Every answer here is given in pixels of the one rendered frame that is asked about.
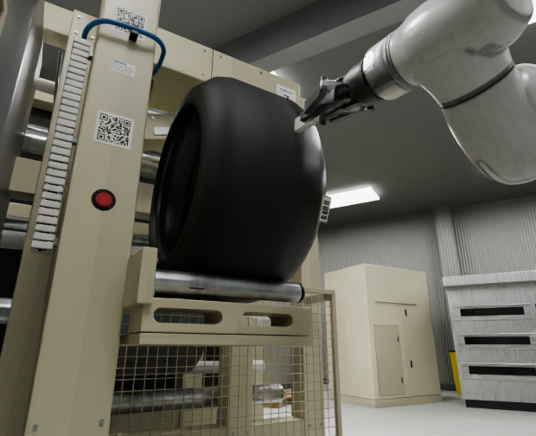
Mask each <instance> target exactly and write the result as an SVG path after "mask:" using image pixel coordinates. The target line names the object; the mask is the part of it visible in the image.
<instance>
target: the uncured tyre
mask: <svg viewBox="0 0 536 436"><path fill-rule="evenodd" d="M302 112H304V109H303V108H302V107H301V106H299V105H298V104H297V103H295V102H294V101H293V100H291V99H287V98H285V97H283V96H280V95H277V94H275V93H271V92H269V91H266V90H264V89H262V88H259V87H256V86H253V85H251V84H248V83H245V82H244V81H241V80H237V79H234V78H232V77H220V76H216V77H213V78H211V79H209V80H206V81H204V82H202V83H201V84H199V85H197V86H195V87H193V88H192V89H191V90H190V91H189V92H188V93H187V95H186V96H185V97H184V99H183V100H182V103H181V104H180V105H179V107H178V109H177V111H176V113H175V116H174V118H173V120H172V123H171V125H170V128H169V131H168V134H167V137H166V139H165V142H164V145H163V150H162V154H161V156H160V160H159V164H158V167H157V172H156V179H155V183H154V189H153V194H152V199H151V206H150V224H149V247H155V248H157V250H158V251H157V258H158V262H157V263H156V269H164V270H173V271H182V272H191V273H206V274H215V275H224V276H233V277H241V278H249V279H266V280H274V281H283V282H288V281H289V280H290V279H291V278H292V276H293V275H294V274H295V273H296V272H297V270H298V269H299V268H300V266H301V265H302V263H303V262H304V261H305V259H306V257H307V255H308V254H309V251H310V249H311V247H312V245H313V243H314V240H315V238H316V234H317V232H318V228H319V226H320V222H319V221H317V220H318V215H319V210H320V206H321V201H322V195H326V184H327V173H326V163H325V156H324V152H323V148H322V144H321V140H320V138H319V135H318V131H317V129H316V126H315V125H312V126H311V127H310V128H308V129H306V130H305V131H302V132H300V133H297V132H294V125H295V119H296V118H297V117H299V116H300V114H301V113H302ZM173 295H175V296H177V297H180V298H184V299H192V300H205V301H218V302H231V303H244V304H249V303H250V302H252V301H255V300H250V299H237V298H214V297H202V296H189V295H177V294H173Z"/></svg>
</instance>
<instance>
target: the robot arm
mask: <svg viewBox="0 0 536 436"><path fill-rule="evenodd" d="M532 17H533V0H427V1H426V2H424V3H423V4H421V5H420V6H419V7H418V8H416V9H415V10H414V11H413V12H412V13H411V14H410V15H409V16H408V17H407V18H406V19H405V20H404V22H403V23H402V24H401V25H400V27H399V28H397V29H396V30H395V31H393V32H392V33H390V34H389V35H388V36H387V37H386V38H384V39H383V40H381V41H380V42H378V43H377V44H375V45H374V46H373V47H371V48H370V49H369V50H368V51H367V52H366V54H365V57H364V59H362V60H361V61H359V62H357V63H356V64H355V65H353V66H352V67H351V69H350V70H349V72H348V73H347V74H346V75H344V76H341V77H339V78H337V79H336V80H328V77H327V76H322V77H321V78H320V83H319V84H318V86H317V87H316V88H315V90H314V91H313V92H312V93H311V94H310V96H309V97H308V98H307V99H306V100H305V101H304V112H302V113H301V114H300V116H299V117H297V118H296V119H295V125H294V132H297V133H300V132H302V131H305V130H306V129H308V128H310V127H311V126H312V125H317V124H318V123H320V125H325V124H326V121H329V123H330V124H333V123H336V122H339V121H342V120H344V119H349V118H352V117H354V116H357V115H360V114H362V113H366V112H375V105H376V104H378V103H380V102H381V101H383V100H385V99H389V100H392V99H397V98H398V97H400V96H402V95H404V94H406V93H409V92H410V91H412V90H415V89H417V88H419V87H422V88H423V89H424V90H426V91H427V92H428V93H429V94H430V95H431V96H432V97H433V98H434V100H435V101H436V102H437V103H438V104H439V106H440V108H441V110H442V112H443V115H444V117H445V119H446V122H447V125H448V127H449V128H450V131H451V133H452V134H453V136H454V138H455V139H456V141H457V142H458V144H459V145H460V147H461V148H462V150H463V151H464V153H465V154H466V156H467V157H468V158H469V160H470V161H471V162H472V163H473V165H474V166H475V167H476V168H477V169H478V170H479V171H480V172H481V173H482V174H484V175H485V176H487V177H488V178H490V179H491V180H494V181H497V182H500V183H505V184H508V185H515V184H522V183H528V182H531V181H533V180H535V179H536V65H534V64H519V65H515V64H514V61H513V59H512V56H511V54H510V51H509V46H510V45H512V44H513V43H514V42H516V40H517V39H518V38H519V37H520V35H521V34H522V33H523V31H524V30H525V28H526V26H527V25H528V23H529V22H530V20H531V19H532ZM331 89H332V90H331ZM329 91H331V92H329ZM336 115H337V117H336Z"/></svg>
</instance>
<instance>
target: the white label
mask: <svg viewBox="0 0 536 436"><path fill-rule="evenodd" d="M331 200H332V197H330V196H326V195H322V201H321V206H320V210H319V215H318V220H317V221H319V222H323V223H327V222H328V218H329V210H330V204H331Z"/></svg>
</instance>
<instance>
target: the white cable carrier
mask: <svg viewBox="0 0 536 436"><path fill-rule="evenodd" d="M90 48H91V42H90V41H88V40H85V39H82V38H79V37H78V36H75V37H74V39H73V46H72V50H71V55H70V59H69V63H68V68H67V75H66V80H65V84H64V87H63V92H62V96H61V105H60V109H59V113H58V118H57V121H56V127H55V130H54V139H53V142H52V146H51V151H50V155H49V160H48V168H47V171H46V176H45V179H44V185H43V188H42V194H41V201H40V206H39V209H38V215H37V216H36V224H35V232H34V234H33V240H32V242H31V252H32V253H46V254H51V252H52V249H53V247H58V241H59V239H58V238H55V237H54V236H55V231H56V227H57V222H58V217H59V213H60V208H61V199H62V195H63V190H64V185H65V181H66V176H67V167H68V163H69V158H70V154H71V149H72V145H73V146H76V144H77V138H78V137H76V136H74V131H75V126H76V121H77V117H78V111H79V107H80V99H81V94H82V89H83V85H84V79H85V76H86V67H87V62H88V61H92V58H93V51H92V50H90ZM62 178H63V179H62ZM59 185H60V186H59ZM46 190H47V191H46ZM44 198H45V199H44Z"/></svg>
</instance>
